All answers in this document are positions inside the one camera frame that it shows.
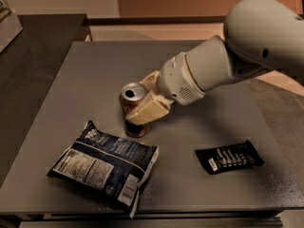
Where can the blue chip bag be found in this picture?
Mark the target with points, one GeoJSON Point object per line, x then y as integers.
{"type": "Point", "coordinates": [114, 165]}

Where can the white box on counter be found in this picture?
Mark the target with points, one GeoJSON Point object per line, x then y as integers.
{"type": "Point", "coordinates": [10, 25]}

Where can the black snack bar wrapper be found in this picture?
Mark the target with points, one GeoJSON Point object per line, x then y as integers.
{"type": "Point", "coordinates": [229, 157]}

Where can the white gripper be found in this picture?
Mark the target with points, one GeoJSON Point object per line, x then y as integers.
{"type": "Point", "coordinates": [175, 78]}

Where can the dark side counter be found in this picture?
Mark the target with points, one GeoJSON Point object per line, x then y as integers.
{"type": "Point", "coordinates": [28, 66]}

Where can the orange soda can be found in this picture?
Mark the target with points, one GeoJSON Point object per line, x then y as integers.
{"type": "Point", "coordinates": [130, 97]}

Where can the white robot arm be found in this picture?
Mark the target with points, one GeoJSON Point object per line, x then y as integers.
{"type": "Point", "coordinates": [258, 36]}

